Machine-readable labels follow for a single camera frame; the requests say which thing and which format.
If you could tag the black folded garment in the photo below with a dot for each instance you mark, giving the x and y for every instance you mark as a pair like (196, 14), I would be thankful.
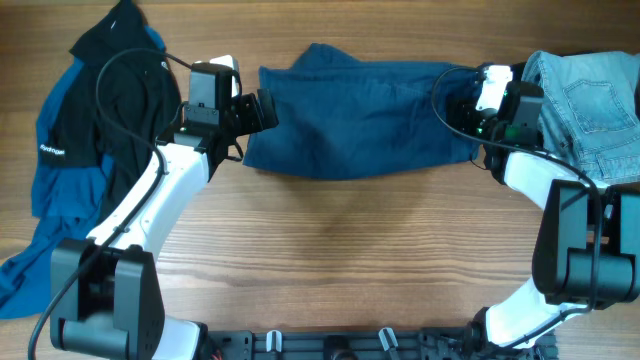
(518, 68)

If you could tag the blue t-shirt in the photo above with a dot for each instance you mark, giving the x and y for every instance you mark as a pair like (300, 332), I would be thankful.
(25, 277)

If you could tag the light blue denim jeans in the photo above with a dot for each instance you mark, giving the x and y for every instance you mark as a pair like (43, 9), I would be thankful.
(590, 113)

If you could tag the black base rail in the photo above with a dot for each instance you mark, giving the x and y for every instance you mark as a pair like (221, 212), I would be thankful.
(384, 344)

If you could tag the navy blue shorts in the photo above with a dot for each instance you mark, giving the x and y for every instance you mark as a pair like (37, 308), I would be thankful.
(341, 118)

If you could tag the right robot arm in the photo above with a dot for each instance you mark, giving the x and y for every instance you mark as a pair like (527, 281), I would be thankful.
(586, 255)

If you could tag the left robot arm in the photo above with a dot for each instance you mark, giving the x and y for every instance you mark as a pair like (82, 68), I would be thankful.
(106, 298)

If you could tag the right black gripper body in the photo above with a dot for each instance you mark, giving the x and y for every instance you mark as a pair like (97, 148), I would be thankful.
(475, 123)

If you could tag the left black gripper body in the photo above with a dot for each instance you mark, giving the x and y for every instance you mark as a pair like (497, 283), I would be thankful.
(242, 116)

